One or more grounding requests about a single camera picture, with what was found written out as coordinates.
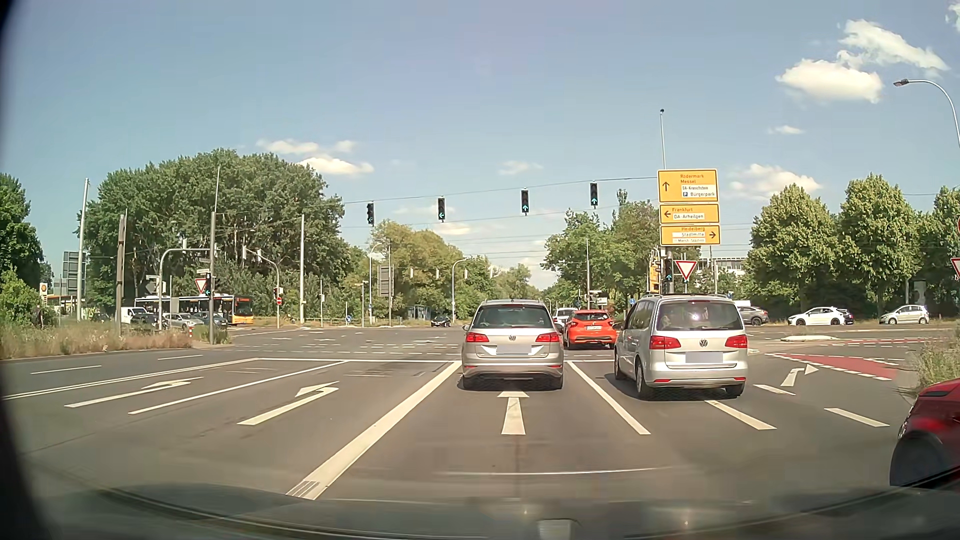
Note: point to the black car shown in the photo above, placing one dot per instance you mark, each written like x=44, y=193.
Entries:
x=441, y=321

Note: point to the silver hatchback car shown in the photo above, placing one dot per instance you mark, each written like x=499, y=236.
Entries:
x=512, y=345

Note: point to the white car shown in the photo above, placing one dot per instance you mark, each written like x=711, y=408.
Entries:
x=563, y=316
x=817, y=316

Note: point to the orange car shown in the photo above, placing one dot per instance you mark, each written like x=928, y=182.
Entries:
x=590, y=330

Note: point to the grey asphalt road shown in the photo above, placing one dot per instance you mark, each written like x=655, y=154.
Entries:
x=420, y=420

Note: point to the tall grey pole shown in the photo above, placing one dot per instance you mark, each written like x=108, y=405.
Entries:
x=301, y=266

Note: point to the road markings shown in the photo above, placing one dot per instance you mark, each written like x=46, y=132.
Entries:
x=375, y=431

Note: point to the give way sign with lights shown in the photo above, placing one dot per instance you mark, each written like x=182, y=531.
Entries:
x=684, y=270

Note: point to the silver minivan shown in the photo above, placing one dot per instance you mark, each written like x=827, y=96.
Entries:
x=686, y=345

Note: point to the group of trees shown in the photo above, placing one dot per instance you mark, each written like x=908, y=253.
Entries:
x=247, y=225

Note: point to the car's own bonnet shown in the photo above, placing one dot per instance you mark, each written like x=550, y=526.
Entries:
x=480, y=517

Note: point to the yellow and white bus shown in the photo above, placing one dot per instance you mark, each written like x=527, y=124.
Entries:
x=217, y=307

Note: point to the traffic light with give way sign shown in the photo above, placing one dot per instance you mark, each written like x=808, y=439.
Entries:
x=207, y=289

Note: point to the grey car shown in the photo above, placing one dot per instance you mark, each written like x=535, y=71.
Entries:
x=752, y=316

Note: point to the row of parked cars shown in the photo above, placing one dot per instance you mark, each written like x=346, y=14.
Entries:
x=169, y=319

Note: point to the kerbed traffic island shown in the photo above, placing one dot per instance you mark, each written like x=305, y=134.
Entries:
x=808, y=338

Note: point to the brown pole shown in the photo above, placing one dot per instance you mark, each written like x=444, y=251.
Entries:
x=120, y=270

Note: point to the row of trees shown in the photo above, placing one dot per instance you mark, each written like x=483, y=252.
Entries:
x=862, y=240

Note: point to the dry grass verge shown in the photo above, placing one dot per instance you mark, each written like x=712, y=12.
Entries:
x=82, y=339

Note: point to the dark red car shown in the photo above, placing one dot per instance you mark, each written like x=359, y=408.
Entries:
x=934, y=435

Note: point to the street lamp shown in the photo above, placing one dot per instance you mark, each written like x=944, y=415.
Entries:
x=934, y=97

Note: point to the curved lamp post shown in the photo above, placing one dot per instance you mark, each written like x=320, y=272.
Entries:
x=454, y=289

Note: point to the yellow direction signs on post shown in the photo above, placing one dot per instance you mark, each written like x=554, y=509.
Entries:
x=688, y=214

